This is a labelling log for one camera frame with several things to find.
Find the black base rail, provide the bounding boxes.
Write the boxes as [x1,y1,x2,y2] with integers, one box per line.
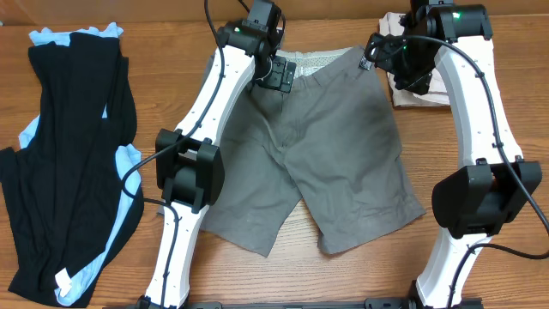
[103,298,484,309]

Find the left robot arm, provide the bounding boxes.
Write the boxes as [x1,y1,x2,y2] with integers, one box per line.
[136,17,295,308]

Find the black garment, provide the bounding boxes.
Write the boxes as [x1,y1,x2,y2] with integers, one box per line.
[1,33,143,307]

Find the folded beige shorts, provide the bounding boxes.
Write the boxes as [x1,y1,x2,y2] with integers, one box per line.
[378,11,497,108]

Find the grey shorts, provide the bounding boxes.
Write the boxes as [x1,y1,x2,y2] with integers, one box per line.
[202,46,425,256]

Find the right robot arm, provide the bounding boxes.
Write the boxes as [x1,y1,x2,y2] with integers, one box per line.
[361,1,542,308]

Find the light blue garment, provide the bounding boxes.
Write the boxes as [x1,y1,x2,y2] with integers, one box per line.
[17,21,143,307]

